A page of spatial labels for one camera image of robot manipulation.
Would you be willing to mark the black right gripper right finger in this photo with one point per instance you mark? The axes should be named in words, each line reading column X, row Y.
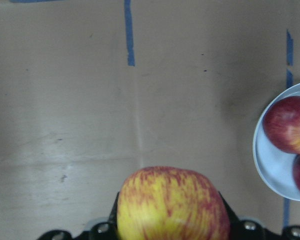
column 242, row 229

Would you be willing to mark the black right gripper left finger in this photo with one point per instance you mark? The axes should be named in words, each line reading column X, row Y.
column 105, row 228

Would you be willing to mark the yellow-red apple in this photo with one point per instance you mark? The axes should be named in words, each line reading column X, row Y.
column 168, row 203

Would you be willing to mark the light blue plate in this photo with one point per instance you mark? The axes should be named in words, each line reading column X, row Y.
column 274, row 166

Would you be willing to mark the red plate apple front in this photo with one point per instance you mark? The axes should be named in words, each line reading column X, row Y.
column 281, row 124

